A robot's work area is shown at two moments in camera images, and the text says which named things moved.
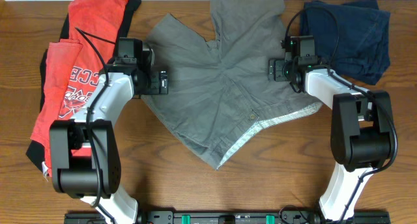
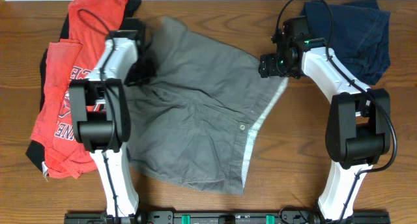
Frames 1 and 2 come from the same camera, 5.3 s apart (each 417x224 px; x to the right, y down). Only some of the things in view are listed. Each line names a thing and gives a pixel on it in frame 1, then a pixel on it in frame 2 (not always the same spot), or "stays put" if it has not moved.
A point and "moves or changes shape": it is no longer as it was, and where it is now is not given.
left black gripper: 155,88 to 132,81
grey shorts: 219,90 moves or changes shape
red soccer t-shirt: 71,66 stays put
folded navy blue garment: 351,38 stays put
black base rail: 225,217 stays put
